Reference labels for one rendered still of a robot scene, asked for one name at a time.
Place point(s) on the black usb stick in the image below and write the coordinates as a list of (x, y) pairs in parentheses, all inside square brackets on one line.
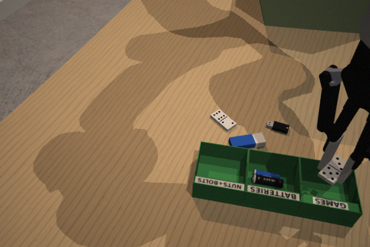
[(277, 126)]

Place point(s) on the green three-compartment bin rack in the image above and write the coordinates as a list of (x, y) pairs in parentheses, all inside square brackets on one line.
[(221, 175)]

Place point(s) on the white domino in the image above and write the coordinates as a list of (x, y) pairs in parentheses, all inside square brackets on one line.
[(332, 170), (223, 120)]

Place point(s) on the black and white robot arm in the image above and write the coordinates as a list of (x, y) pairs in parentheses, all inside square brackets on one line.
[(364, 27)]

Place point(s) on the black aa battery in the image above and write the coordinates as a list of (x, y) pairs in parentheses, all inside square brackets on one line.
[(264, 180)]

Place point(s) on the blue and white eraser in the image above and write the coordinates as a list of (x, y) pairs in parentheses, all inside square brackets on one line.
[(248, 141)]

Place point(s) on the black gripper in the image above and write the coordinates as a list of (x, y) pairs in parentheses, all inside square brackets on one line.
[(358, 97)]

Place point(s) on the blue battery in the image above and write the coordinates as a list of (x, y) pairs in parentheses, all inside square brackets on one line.
[(268, 174)]

